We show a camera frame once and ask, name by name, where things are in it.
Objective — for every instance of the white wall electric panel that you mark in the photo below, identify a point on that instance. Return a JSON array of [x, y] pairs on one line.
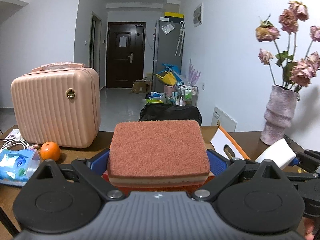
[[198, 14]]

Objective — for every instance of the white paper notice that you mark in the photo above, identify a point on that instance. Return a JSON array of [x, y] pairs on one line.
[[122, 42]]

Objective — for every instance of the person's right hand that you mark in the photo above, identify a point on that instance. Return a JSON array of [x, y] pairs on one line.
[[310, 227]]

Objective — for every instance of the clear folded umbrella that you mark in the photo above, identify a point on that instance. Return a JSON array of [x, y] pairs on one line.
[[180, 40]]

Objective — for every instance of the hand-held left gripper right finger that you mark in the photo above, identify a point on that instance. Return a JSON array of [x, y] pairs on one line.
[[218, 160]]

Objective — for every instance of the clear plastic pouch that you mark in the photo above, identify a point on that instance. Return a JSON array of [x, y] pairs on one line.
[[168, 28]]

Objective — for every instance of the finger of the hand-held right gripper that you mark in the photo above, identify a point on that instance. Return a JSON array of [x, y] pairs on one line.
[[300, 176], [295, 159]]

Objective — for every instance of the purple wall decoration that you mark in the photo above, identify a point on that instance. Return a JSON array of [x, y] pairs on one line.
[[193, 75]]

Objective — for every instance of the yellow and black box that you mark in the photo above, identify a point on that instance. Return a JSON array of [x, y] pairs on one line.
[[175, 15]]

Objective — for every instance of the brown floor carton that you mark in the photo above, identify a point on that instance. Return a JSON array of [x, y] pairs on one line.
[[140, 87]]

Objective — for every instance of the dark side doorway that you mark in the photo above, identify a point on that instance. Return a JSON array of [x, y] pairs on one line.
[[95, 45]]

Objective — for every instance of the dark brown entrance door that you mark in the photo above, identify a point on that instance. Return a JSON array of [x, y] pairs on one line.
[[117, 65]]

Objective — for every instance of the orange fruit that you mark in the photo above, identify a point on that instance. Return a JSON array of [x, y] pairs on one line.
[[50, 151]]

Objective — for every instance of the cardboard box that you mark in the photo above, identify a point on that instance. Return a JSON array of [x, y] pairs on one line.
[[225, 140]]

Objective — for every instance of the dried rose bouquet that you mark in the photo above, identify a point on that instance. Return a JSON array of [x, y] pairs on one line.
[[301, 71]]

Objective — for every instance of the blue wet wipes packet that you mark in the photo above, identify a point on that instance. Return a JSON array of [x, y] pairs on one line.
[[15, 162]]

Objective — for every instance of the black bag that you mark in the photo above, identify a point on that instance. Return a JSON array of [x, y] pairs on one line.
[[170, 113]]

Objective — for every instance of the white foam sponge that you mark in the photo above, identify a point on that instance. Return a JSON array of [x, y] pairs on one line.
[[275, 152]]

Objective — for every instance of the pile of colourful packets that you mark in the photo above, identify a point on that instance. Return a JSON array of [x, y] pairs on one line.
[[156, 98]]

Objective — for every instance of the blue folding rack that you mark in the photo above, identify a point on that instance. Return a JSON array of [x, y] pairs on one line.
[[172, 68]]

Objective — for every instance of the pink ribbed suitcase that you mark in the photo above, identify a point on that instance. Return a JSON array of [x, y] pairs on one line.
[[55, 110]]

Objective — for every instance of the pink textured vase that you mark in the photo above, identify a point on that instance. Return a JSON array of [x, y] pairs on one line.
[[278, 115]]

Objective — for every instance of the pink bucket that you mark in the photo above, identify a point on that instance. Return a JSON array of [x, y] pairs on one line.
[[168, 89]]

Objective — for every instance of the white flat panel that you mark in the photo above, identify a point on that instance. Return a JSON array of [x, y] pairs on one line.
[[223, 120]]

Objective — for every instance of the red flat object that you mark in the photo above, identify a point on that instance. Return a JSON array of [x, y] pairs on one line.
[[160, 188]]

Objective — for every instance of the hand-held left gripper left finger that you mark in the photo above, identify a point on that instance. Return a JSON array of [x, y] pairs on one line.
[[98, 160]]

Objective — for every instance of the orange-brown scouring sponge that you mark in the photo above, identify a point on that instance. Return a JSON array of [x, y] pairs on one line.
[[157, 147]]

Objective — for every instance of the grey refrigerator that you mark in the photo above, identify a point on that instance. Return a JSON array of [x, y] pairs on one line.
[[166, 55]]

